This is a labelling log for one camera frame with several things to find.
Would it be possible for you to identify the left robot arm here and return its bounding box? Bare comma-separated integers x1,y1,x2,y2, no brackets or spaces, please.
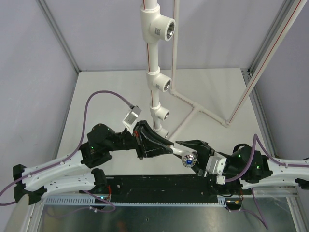
13,120,174,205

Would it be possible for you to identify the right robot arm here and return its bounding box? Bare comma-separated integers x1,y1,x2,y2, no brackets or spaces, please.
173,140,309,194

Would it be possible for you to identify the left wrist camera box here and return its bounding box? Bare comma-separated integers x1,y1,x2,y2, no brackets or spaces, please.
122,105,141,132

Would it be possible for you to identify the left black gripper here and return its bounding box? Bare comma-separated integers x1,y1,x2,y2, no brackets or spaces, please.
107,121,174,160

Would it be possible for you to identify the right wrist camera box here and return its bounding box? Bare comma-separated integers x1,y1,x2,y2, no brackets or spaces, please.
207,152,227,185

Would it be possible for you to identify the aluminium table frame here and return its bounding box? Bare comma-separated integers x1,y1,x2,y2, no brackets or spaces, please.
28,187,309,232

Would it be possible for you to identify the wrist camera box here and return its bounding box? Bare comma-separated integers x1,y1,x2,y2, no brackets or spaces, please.
122,105,141,132
207,152,227,185

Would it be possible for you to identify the white PVC pipe frame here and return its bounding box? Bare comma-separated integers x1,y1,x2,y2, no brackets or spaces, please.
140,0,306,127

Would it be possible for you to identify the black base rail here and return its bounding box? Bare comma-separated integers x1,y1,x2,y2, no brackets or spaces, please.
62,174,253,203

